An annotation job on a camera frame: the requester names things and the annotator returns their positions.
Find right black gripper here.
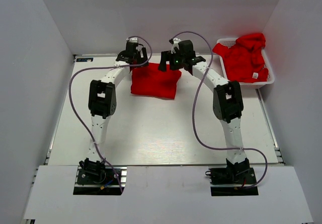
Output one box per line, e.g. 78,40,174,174
158,49,186,72

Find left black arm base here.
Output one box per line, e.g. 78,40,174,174
73,166,127,196

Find red t shirt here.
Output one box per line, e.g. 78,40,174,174
131,63,182,100

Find blue table label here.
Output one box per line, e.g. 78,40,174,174
76,58,94,62

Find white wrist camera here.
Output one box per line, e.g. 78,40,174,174
169,38,181,54
126,37,138,43

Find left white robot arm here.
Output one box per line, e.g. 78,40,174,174
82,37,148,183

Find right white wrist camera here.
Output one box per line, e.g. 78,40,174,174
169,38,181,54

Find red t shirts in basket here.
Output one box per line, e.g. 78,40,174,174
212,33,269,83

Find white plastic basket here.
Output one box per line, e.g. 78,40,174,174
217,37,275,89

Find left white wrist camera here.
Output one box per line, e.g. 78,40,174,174
126,37,138,43

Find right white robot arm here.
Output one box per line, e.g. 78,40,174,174
158,38,250,183

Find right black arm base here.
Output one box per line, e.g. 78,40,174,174
205,168,259,197

